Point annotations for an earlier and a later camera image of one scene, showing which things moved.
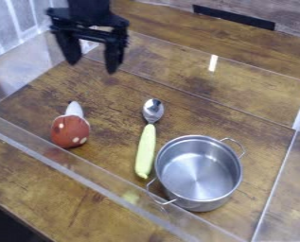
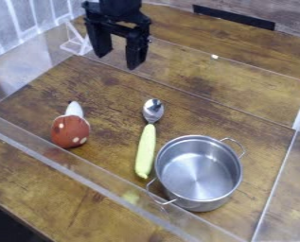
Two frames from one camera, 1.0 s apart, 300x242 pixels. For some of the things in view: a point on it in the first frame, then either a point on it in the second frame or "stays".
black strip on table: x=243 y=19 stays
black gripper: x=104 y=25 → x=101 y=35
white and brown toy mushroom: x=70 y=129 stays
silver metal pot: x=199 y=172 stays
